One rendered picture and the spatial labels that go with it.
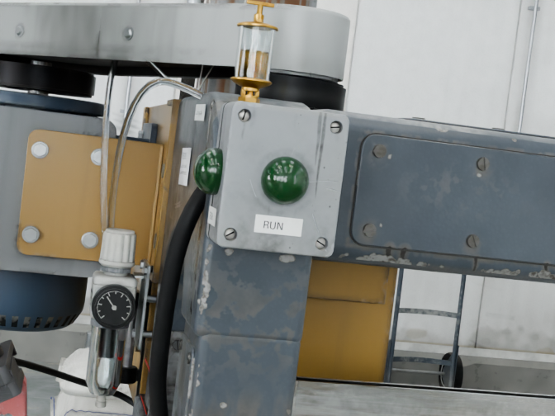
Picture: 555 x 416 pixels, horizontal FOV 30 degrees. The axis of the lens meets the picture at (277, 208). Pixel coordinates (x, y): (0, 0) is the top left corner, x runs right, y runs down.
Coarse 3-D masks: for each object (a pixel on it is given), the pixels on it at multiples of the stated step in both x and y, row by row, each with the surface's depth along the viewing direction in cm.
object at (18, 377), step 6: (12, 360) 79; (12, 366) 78; (12, 372) 77; (18, 372) 80; (12, 378) 76; (18, 378) 78; (24, 378) 82; (12, 384) 76; (18, 384) 77; (0, 390) 76; (6, 390) 76; (12, 390) 76; (18, 390) 77; (0, 396) 76; (6, 396) 76; (12, 396) 76; (0, 402) 76
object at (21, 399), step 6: (24, 384) 80; (24, 390) 79; (18, 396) 78; (24, 396) 79; (6, 402) 78; (12, 402) 78; (18, 402) 79; (24, 402) 79; (0, 408) 78; (6, 408) 78; (12, 408) 79; (18, 408) 79; (24, 408) 79; (12, 414) 79; (18, 414) 79; (24, 414) 79
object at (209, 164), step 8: (208, 152) 64; (216, 152) 64; (200, 160) 64; (208, 160) 64; (216, 160) 64; (200, 168) 64; (208, 168) 64; (216, 168) 64; (200, 176) 64; (208, 176) 64; (216, 176) 64; (200, 184) 64; (208, 184) 64; (216, 184) 64; (208, 192) 65; (216, 192) 65
